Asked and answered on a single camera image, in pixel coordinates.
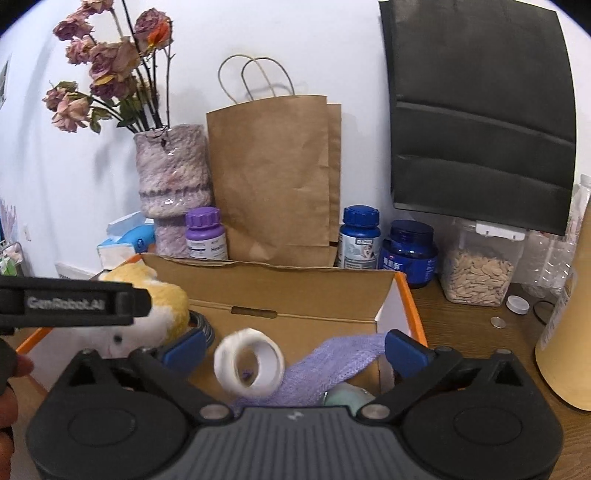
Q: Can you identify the wall picture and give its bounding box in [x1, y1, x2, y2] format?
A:
[0, 55, 12, 109]

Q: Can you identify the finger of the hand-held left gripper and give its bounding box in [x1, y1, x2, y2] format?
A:
[131, 285, 153, 320]

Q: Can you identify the person's left hand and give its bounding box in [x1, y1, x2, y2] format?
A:
[0, 357, 34, 462]

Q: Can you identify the purple pill bottle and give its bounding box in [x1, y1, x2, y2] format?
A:
[185, 207, 228, 261]

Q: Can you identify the cardboard box with orange edge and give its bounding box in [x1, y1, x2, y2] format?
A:
[16, 253, 428, 407]

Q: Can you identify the light green round object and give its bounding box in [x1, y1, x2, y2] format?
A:
[323, 385, 377, 407]

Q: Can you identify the tan cylinder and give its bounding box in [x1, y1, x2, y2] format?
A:
[534, 226, 591, 411]

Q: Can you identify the yellow white plush toy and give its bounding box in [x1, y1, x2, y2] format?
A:
[98, 261, 191, 358]

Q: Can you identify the clear container of seeds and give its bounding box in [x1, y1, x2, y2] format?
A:
[438, 217, 527, 308]

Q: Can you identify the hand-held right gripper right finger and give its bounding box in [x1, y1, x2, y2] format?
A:
[355, 329, 528, 422]

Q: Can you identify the dark blue jar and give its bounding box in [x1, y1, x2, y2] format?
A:
[378, 220, 438, 290]

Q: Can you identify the clear plastic bottle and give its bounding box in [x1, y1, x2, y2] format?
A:
[522, 173, 591, 298]

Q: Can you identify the black coiled cable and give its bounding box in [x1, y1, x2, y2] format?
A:
[187, 310, 216, 349]

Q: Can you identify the blue tissue box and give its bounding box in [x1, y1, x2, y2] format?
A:
[96, 211, 157, 271]

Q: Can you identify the purple mesh cloth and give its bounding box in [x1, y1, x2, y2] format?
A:
[231, 333, 389, 408]

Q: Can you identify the pink purple textured vase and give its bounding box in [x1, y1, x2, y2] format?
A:
[134, 124, 214, 259]

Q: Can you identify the brown paper bag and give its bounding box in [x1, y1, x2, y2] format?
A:
[205, 54, 343, 268]

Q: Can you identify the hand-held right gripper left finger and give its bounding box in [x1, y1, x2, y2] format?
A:
[68, 327, 234, 420]

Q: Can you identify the dried rose bouquet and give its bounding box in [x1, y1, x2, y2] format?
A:
[42, 0, 176, 134]

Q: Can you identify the white booklet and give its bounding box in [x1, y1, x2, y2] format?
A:
[54, 262, 100, 280]

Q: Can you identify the blue bottle with white label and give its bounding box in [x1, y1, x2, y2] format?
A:
[335, 205, 382, 270]

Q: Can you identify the black paper bag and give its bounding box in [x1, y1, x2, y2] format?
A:
[379, 0, 579, 237]

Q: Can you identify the black hair tie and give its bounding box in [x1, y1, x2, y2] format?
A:
[533, 300, 557, 324]

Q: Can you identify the white tape roll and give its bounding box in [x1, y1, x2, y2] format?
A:
[213, 328, 286, 398]

